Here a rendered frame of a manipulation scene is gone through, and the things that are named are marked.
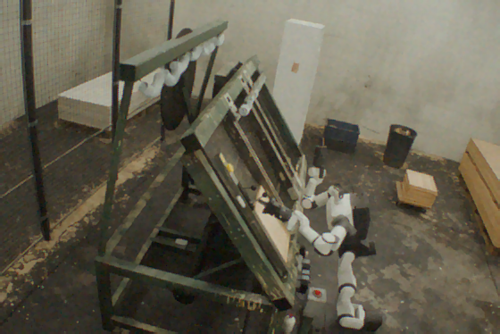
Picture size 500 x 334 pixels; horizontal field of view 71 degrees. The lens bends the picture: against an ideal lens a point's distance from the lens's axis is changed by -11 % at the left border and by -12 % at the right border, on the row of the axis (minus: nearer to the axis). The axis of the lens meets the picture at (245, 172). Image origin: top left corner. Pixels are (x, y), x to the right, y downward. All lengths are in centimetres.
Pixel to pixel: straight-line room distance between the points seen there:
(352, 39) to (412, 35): 113
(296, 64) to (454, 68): 312
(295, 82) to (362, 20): 197
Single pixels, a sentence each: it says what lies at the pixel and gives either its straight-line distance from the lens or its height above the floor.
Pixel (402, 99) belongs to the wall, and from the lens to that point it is 783.
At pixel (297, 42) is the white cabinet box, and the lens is 623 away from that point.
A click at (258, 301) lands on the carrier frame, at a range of 266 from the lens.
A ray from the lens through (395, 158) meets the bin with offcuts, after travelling 701.
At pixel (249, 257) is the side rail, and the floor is 116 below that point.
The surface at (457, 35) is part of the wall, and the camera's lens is 778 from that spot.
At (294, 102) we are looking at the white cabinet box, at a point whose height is 80.
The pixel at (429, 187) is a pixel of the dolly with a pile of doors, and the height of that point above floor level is 40.
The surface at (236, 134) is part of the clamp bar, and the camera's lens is 273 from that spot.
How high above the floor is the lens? 272
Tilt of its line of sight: 29 degrees down
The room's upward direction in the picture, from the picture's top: 9 degrees clockwise
